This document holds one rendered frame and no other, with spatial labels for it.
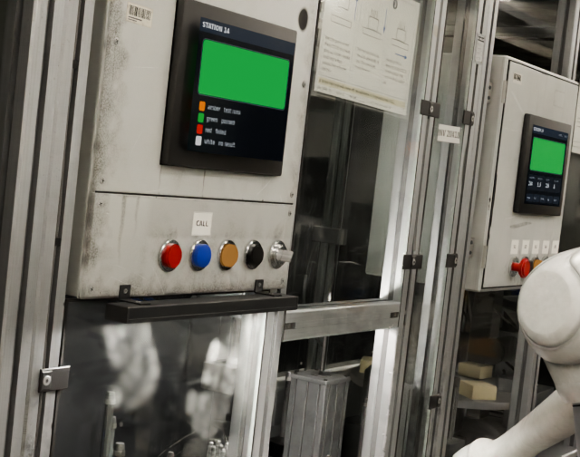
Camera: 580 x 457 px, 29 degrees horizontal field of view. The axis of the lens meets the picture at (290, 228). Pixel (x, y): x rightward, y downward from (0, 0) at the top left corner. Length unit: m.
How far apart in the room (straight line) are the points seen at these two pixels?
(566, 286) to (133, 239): 0.50
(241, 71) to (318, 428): 0.90
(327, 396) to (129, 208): 0.91
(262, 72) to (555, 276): 0.48
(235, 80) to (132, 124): 0.17
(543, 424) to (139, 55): 0.75
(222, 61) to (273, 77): 0.11
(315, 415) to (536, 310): 0.95
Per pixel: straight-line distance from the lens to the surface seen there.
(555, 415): 1.59
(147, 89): 1.34
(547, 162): 2.44
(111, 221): 1.32
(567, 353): 1.27
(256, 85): 1.48
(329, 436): 2.19
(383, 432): 2.02
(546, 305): 1.27
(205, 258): 1.45
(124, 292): 1.35
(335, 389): 2.17
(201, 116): 1.39
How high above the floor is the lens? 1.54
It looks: 3 degrees down
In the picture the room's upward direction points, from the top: 6 degrees clockwise
